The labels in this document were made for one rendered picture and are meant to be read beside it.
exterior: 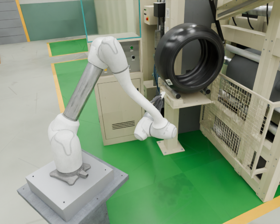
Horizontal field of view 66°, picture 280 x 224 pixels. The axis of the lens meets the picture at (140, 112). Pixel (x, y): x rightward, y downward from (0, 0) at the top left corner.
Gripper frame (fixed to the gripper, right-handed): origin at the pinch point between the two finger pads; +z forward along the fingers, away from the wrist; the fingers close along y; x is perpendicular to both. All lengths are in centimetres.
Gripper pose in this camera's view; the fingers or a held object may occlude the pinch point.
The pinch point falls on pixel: (162, 95)
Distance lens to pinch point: 168.0
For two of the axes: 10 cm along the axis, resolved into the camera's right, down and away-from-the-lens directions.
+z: 4.4, -7.4, 5.1
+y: 5.2, 6.7, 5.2
